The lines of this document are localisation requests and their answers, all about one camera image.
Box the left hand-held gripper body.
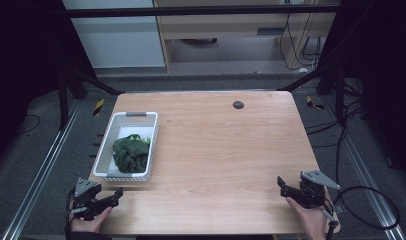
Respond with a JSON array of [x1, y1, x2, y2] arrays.
[[70, 177, 103, 221]]

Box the light wooden shelf unit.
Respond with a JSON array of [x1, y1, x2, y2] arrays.
[[152, 0, 341, 74]]

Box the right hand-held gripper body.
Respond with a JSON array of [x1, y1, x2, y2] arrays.
[[298, 170, 342, 210]]

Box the yellow black floor tape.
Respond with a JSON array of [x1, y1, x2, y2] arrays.
[[92, 98, 106, 117], [305, 95, 326, 111]]

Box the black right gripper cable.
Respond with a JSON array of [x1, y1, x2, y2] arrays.
[[324, 185, 402, 240]]

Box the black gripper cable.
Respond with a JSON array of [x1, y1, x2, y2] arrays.
[[64, 187, 76, 240], [324, 185, 402, 240]]

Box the black horizontal frame bar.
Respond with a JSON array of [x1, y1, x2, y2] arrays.
[[62, 4, 341, 18]]

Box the white cabinet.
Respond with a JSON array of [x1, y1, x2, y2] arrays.
[[61, 0, 166, 70]]

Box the black curtain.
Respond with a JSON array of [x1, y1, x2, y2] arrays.
[[316, 0, 406, 186], [0, 0, 97, 169]]

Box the person's left hand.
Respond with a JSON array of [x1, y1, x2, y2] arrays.
[[68, 205, 114, 234]]

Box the dark green cloth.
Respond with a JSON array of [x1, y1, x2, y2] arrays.
[[111, 133, 152, 174]]

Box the person's right hand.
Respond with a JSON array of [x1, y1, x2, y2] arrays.
[[285, 188, 333, 240]]

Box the white plastic basket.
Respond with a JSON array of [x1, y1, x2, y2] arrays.
[[92, 111, 159, 183]]

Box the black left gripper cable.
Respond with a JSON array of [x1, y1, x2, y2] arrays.
[[64, 187, 76, 240]]

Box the aluminium floor rail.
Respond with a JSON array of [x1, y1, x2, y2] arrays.
[[322, 95, 406, 240], [0, 99, 83, 240]]

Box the black metal stand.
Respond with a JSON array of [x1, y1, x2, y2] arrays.
[[56, 59, 126, 132], [278, 61, 347, 125]]

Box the black floor cables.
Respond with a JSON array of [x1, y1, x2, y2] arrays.
[[305, 78, 369, 185]]

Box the black cables at shelf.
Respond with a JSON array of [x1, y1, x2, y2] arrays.
[[278, 12, 323, 72]]

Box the thin black floor cable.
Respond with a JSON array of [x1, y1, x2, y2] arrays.
[[14, 113, 42, 136]]

